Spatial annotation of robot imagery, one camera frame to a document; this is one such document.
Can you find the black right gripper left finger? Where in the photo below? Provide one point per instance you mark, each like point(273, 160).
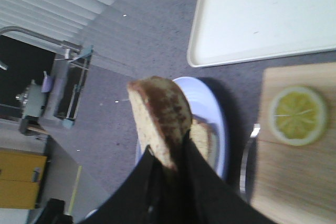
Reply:
point(139, 198)

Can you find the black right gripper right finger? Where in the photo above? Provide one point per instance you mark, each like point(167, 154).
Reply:
point(202, 196)

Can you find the bread slice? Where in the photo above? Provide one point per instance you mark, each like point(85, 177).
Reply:
point(162, 116)
point(205, 139)

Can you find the light blue plate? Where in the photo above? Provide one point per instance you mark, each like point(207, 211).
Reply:
point(204, 104)

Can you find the white rectangular tray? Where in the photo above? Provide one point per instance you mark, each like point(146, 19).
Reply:
point(232, 31)

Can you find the wooden cutting board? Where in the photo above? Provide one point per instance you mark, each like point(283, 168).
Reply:
point(296, 184)

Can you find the yellow cabinet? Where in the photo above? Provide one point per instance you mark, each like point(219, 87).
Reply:
point(21, 175)

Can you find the lemon slice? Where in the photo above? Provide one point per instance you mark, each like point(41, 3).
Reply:
point(298, 115)

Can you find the sink caddy rack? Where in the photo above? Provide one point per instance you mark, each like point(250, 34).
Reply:
point(58, 97)

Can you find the metal sink faucet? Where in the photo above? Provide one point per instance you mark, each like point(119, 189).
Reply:
point(64, 44)

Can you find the metal cutting board handle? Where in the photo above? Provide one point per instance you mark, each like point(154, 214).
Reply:
point(244, 160)

